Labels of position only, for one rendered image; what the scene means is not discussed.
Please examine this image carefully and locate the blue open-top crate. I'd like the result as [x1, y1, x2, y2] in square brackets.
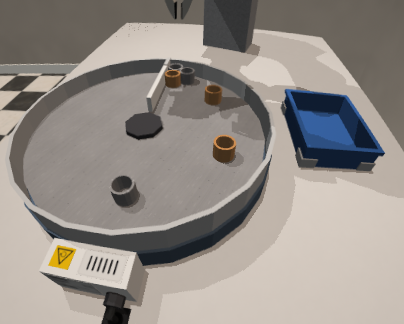
[281, 89, 385, 171]

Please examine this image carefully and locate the grey round turntable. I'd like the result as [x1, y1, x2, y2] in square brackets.
[5, 57, 276, 324]

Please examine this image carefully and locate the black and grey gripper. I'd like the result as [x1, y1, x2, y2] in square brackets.
[165, 0, 192, 19]

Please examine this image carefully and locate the grey metal bushing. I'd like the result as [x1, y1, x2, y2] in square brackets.
[109, 174, 138, 206]
[179, 67, 195, 85]
[168, 63, 183, 71]

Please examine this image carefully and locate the bronze bushing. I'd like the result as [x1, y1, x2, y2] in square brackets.
[205, 85, 222, 105]
[213, 135, 236, 163]
[165, 70, 181, 88]

